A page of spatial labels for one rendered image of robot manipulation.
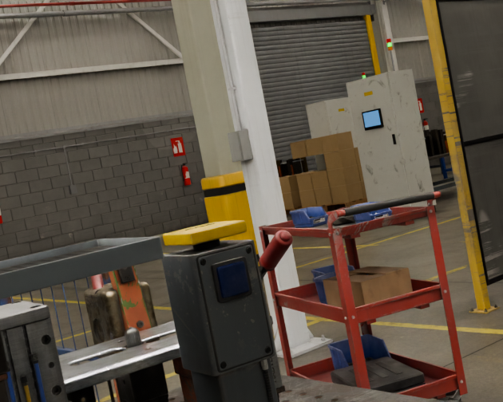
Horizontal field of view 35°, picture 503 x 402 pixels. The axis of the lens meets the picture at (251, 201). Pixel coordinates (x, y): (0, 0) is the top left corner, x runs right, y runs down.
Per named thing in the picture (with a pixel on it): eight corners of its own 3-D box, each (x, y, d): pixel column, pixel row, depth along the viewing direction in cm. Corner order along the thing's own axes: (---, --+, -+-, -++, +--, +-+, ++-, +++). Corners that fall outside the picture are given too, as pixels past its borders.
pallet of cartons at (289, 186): (324, 207, 1561) (318, 170, 1557) (295, 215, 1509) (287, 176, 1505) (283, 212, 1652) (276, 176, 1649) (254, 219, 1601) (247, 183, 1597)
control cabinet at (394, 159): (369, 222, 1146) (338, 52, 1133) (394, 214, 1179) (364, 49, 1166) (412, 218, 1083) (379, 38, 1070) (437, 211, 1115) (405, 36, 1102)
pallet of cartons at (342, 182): (379, 202, 1454) (366, 128, 1447) (350, 210, 1402) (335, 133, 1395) (332, 206, 1546) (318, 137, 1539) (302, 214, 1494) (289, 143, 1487)
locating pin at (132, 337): (140, 353, 109) (134, 324, 109) (146, 355, 107) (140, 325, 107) (127, 357, 108) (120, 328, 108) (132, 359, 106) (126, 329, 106)
